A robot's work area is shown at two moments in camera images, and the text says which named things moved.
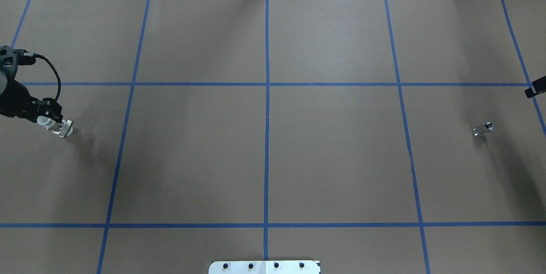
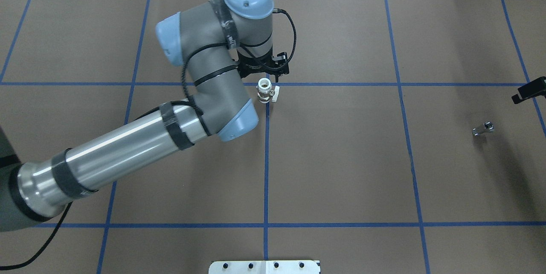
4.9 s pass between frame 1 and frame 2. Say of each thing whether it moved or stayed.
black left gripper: moved
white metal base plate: stayed
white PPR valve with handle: moved
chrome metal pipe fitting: stayed
